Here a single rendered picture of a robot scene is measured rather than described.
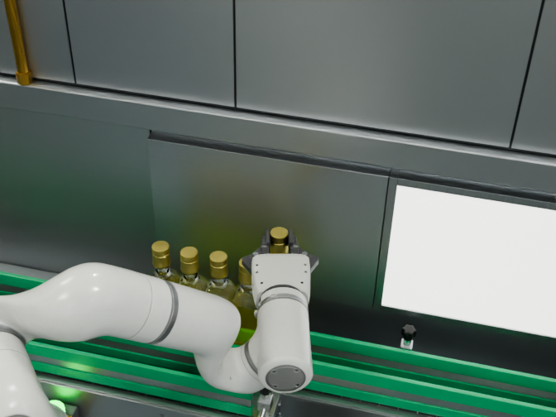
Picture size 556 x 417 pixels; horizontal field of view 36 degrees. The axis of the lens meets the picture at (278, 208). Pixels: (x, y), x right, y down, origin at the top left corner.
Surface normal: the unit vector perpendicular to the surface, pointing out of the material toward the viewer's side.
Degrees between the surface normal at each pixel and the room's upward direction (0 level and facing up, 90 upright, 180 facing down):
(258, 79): 90
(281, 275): 2
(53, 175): 90
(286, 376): 90
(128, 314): 78
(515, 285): 90
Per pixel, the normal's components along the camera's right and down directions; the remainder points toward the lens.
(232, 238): -0.24, 0.60
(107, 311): 0.52, 0.31
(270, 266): -0.04, -0.80
